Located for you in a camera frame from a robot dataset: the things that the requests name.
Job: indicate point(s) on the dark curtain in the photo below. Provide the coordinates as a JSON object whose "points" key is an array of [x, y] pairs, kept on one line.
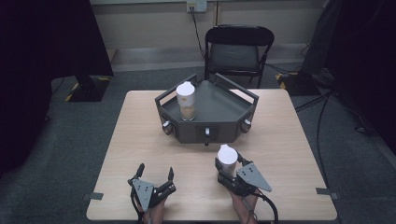
{"points": [[37, 62], [364, 46]]}

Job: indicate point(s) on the clear jar with white lid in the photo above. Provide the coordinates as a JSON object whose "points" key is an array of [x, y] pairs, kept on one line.
{"points": [[186, 99], [227, 160]]}

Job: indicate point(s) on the person's left hand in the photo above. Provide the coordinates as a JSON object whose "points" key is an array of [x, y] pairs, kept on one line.
{"points": [[155, 213]]}

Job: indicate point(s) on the grey tape strip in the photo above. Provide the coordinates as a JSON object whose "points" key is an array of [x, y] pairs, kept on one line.
{"points": [[327, 192], [94, 196]]}

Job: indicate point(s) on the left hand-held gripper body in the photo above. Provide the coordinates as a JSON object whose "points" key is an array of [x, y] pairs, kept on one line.
{"points": [[144, 193]]}

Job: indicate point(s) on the person's right hand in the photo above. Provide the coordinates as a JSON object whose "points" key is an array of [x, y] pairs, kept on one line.
{"points": [[244, 208]]}

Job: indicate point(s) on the dark grey corner rack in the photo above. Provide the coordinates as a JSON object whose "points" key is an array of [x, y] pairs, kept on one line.
{"points": [[218, 109]]}

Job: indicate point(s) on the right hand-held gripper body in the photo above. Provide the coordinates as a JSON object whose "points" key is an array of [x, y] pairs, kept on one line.
{"points": [[252, 177]]}

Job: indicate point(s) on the black folding chair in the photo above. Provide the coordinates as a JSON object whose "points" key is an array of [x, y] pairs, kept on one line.
{"points": [[235, 53]]}

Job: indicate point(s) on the white wall socket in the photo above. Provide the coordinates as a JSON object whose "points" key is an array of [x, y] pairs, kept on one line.
{"points": [[196, 5]]}

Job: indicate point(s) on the black stand base striped tape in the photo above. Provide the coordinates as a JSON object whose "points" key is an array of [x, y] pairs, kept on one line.
{"points": [[88, 88], [299, 85]]}

